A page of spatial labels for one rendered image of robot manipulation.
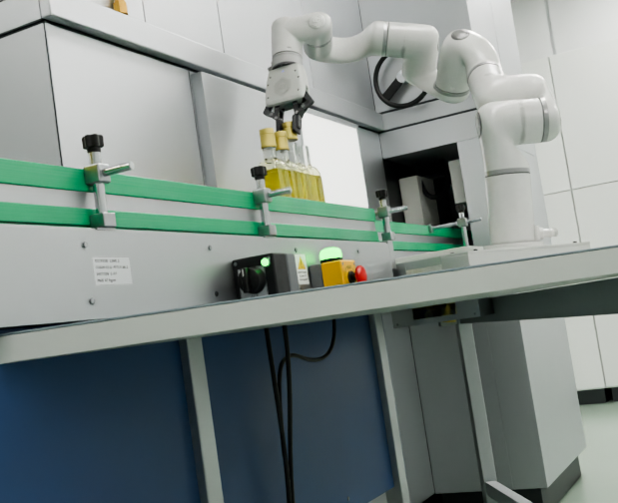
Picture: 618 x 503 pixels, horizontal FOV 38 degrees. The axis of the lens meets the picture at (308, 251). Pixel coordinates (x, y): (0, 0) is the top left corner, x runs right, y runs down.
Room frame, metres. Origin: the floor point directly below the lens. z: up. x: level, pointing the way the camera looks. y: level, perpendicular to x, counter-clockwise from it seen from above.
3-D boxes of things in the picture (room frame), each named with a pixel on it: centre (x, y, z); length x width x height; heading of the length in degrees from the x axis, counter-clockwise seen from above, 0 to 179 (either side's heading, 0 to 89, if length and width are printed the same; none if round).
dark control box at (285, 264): (1.52, 0.08, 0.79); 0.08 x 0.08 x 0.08; 64
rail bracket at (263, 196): (1.63, 0.05, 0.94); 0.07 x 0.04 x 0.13; 64
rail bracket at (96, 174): (1.21, 0.25, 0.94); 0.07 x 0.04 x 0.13; 64
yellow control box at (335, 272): (1.77, -0.04, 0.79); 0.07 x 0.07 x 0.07; 64
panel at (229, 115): (2.43, 0.00, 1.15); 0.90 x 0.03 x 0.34; 154
